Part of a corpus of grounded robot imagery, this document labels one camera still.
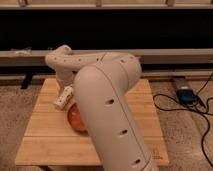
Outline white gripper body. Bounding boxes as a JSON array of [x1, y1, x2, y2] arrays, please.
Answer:
[[56, 69, 74, 87]]

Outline black cable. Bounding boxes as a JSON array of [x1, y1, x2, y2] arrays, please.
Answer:
[[152, 71, 213, 169]]

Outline blue power adapter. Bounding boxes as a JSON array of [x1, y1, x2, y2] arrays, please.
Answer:
[[176, 89, 197, 104]]

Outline white spotted bottle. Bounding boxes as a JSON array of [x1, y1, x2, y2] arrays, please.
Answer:
[[54, 86, 73, 110]]

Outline orange ceramic bowl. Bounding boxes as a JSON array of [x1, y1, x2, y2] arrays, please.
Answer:
[[67, 104, 87, 133]]

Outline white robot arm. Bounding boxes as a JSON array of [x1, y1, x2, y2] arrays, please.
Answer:
[[45, 45, 159, 171]]

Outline grey metal rail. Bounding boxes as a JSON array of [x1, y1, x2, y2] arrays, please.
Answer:
[[0, 48, 213, 67]]

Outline wooden table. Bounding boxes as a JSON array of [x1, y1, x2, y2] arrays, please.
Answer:
[[15, 78, 169, 166]]

